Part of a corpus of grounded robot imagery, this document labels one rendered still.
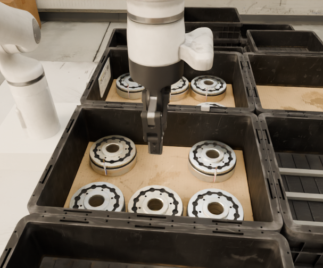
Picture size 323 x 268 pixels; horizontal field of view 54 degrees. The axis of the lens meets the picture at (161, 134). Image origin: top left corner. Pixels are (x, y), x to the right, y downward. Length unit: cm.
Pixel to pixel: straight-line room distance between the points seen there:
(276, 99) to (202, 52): 61
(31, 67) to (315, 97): 78
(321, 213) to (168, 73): 43
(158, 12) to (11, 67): 51
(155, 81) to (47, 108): 51
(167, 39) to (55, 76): 100
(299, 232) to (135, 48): 35
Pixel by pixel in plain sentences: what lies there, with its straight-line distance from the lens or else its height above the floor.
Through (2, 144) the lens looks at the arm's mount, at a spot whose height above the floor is 77.
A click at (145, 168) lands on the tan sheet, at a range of 71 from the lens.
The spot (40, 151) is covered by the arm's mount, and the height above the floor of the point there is 77.
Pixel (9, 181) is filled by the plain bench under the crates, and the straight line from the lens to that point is 95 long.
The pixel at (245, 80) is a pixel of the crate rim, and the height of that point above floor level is 93.
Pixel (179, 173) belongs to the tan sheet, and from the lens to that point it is 70.
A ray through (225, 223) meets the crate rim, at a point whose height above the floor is 93.
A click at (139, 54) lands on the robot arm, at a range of 41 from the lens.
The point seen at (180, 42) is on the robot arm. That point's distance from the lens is 41.
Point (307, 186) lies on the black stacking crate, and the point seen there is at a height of 83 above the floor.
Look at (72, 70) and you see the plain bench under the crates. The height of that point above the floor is 70.
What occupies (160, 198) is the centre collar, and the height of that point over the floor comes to 87.
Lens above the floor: 134
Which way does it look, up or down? 40 degrees down
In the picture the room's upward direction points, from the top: straight up
